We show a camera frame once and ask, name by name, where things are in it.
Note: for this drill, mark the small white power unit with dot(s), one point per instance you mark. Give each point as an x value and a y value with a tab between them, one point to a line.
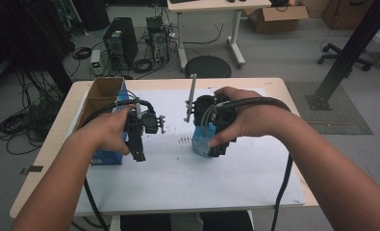
96	61

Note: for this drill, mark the dark curtain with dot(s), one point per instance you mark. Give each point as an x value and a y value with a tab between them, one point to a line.
24	35

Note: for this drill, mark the open brown cardboard box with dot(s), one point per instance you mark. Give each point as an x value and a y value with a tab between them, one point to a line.
275	17

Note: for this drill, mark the large black computer tower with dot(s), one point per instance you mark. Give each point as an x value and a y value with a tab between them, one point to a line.
121	41

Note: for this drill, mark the black metal frame post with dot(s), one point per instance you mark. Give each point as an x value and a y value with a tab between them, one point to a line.
351	54

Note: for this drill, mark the white desk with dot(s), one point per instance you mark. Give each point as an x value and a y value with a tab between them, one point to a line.
216	5

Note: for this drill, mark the small black computer tower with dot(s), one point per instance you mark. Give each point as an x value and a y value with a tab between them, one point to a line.
159	40

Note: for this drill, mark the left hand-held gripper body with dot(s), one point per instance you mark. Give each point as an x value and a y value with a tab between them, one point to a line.
149	122

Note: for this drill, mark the white table mat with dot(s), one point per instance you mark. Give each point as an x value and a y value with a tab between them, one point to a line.
194	179

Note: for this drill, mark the blue cardboard carton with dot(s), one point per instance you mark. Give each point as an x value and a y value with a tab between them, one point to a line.
102	93

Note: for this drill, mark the person's left hand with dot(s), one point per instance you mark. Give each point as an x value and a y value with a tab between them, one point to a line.
106	128

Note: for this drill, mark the black office chair base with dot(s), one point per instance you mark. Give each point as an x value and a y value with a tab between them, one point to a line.
333	56

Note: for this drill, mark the round black stool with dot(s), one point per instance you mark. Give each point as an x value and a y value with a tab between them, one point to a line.
207	67

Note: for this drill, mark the dark tape strip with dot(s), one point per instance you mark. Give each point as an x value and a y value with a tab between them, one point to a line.
33	169

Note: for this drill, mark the grey floor mat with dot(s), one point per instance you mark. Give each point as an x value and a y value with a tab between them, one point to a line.
338	122

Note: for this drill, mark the closed brown cardboard box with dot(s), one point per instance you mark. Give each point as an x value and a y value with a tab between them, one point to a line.
348	14

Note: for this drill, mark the small blue box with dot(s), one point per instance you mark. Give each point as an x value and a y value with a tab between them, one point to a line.
202	139

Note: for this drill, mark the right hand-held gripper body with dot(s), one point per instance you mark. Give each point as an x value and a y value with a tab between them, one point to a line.
207	110

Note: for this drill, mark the person's right hand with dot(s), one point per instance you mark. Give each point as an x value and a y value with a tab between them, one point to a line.
258	118

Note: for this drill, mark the light wooden table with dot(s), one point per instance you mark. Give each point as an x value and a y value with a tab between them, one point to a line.
49	154

